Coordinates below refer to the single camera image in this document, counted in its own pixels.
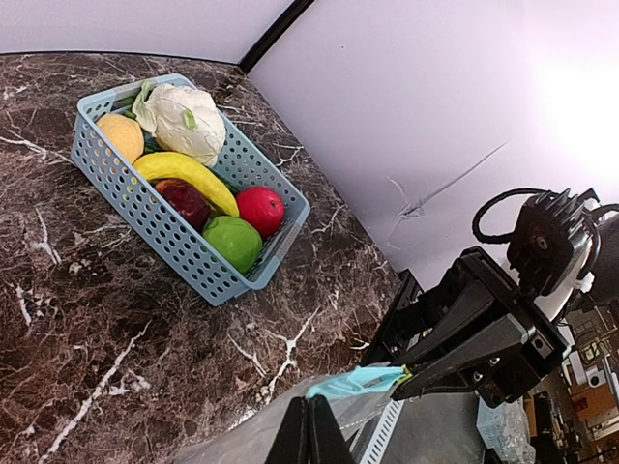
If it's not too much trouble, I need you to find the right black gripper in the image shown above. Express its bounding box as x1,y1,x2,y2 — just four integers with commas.
361,246,569,408

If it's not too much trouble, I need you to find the yellow banana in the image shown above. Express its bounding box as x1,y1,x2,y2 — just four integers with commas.
133,152,240,218

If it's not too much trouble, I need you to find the white slotted cable duct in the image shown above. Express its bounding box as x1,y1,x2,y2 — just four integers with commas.
358,401,405,464

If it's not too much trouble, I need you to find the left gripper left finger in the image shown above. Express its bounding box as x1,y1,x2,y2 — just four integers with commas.
278,397,310,464

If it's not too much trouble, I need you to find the orange fruit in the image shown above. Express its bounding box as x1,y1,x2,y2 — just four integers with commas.
97,113,144,164

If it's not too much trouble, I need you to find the blue basket in plastic wrap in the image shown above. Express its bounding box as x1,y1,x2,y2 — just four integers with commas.
476,398,536,464

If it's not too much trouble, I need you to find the dark red apple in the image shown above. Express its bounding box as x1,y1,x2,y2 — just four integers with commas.
155,179,211,232

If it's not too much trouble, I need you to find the right black frame post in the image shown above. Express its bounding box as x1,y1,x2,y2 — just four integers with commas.
237,0,314,74

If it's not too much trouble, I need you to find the clear zip top bag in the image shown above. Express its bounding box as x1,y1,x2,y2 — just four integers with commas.
173,363,410,463

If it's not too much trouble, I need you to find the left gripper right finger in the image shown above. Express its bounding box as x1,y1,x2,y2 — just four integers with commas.
309,395,355,464

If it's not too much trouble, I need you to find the white cauliflower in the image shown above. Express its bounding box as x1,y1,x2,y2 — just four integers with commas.
132,80,226,167

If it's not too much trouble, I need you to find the green apple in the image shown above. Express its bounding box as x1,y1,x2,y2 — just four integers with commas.
202,216,263,275

